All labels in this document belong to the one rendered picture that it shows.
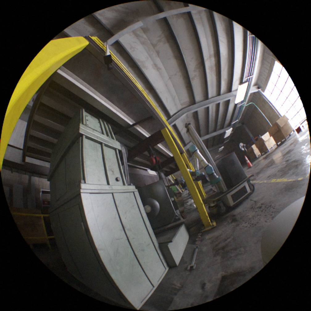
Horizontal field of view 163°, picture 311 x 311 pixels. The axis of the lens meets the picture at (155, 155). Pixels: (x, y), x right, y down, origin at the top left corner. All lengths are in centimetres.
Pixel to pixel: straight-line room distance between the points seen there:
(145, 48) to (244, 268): 578
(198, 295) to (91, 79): 206
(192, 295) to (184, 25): 630
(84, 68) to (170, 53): 469
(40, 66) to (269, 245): 67
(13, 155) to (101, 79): 286
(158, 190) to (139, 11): 544
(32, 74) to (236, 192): 204
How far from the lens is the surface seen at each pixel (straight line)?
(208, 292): 80
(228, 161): 200
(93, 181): 76
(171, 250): 105
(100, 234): 63
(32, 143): 215
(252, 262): 88
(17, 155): 348
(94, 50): 105
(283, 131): 695
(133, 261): 79
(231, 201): 185
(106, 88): 155
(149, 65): 547
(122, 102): 170
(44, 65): 30
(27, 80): 23
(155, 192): 112
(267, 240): 42
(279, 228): 45
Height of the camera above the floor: 65
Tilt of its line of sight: 23 degrees up
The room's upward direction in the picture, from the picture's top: 22 degrees counter-clockwise
